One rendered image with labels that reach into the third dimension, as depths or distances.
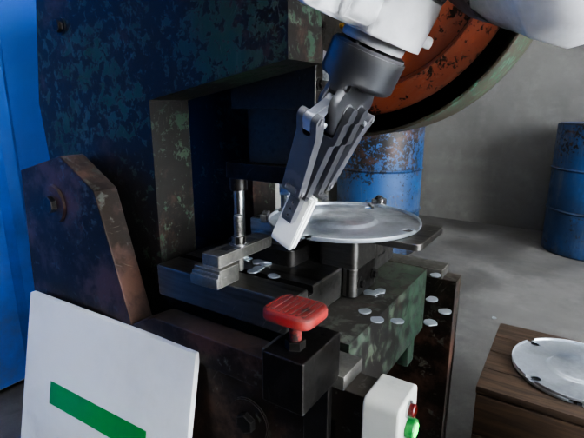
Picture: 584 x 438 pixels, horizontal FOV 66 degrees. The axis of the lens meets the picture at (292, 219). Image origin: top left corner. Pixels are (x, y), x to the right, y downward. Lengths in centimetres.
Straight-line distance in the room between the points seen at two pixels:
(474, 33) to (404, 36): 69
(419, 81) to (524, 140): 299
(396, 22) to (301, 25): 30
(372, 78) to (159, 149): 54
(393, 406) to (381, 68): 41
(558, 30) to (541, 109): 366
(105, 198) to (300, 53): 46
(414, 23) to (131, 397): 79
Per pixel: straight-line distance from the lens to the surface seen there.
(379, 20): 42
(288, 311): 54
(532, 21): 41
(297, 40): 70
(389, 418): 63
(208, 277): 75
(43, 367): 118
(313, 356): 56
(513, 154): 410
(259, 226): 88
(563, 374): 132
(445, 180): 423
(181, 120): 92
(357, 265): 83
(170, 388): 87
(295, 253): 83
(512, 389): 124
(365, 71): 43
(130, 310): 93
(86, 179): 94
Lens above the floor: 100
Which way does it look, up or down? 14 degrees down
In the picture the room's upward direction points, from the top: straight up
